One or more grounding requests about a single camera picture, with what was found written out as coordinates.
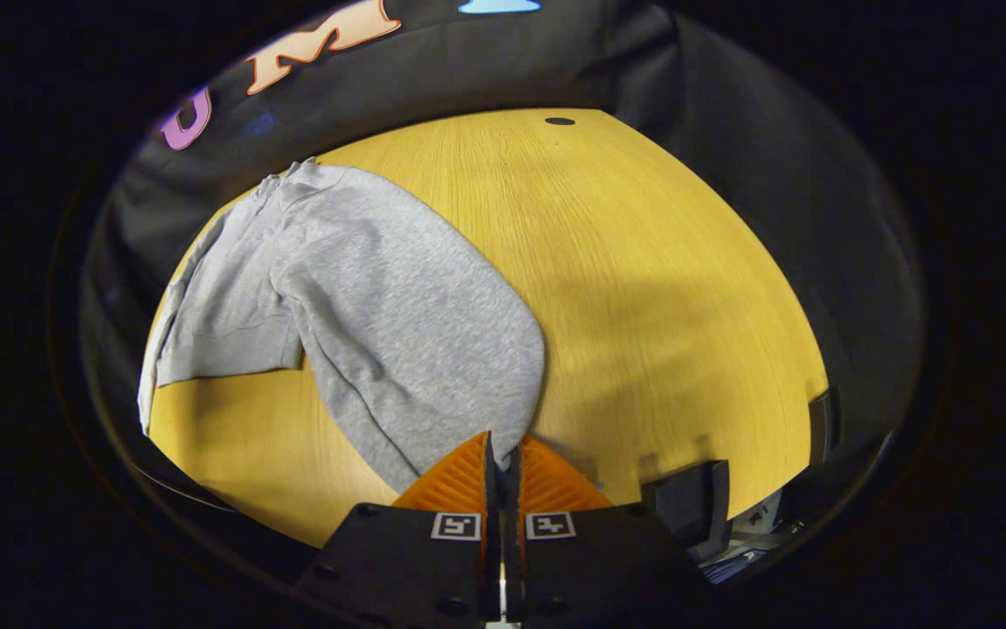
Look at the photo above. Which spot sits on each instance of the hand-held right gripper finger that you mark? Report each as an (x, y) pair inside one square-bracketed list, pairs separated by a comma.
[(513, 559), (492, 559)]

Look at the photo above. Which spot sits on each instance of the grey zip-neck sweatshirt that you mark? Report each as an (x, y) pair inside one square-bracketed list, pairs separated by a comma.
[(398, 332)]

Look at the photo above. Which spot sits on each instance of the black chair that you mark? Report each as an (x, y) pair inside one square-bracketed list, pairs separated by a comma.
[(691, 507)]

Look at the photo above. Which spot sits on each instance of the white and blue object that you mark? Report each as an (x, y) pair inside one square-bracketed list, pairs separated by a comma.
[(743, 546)]

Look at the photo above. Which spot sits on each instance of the black backdrop cloth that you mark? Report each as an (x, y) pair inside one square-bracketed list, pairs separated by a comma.
[(730, 175)]

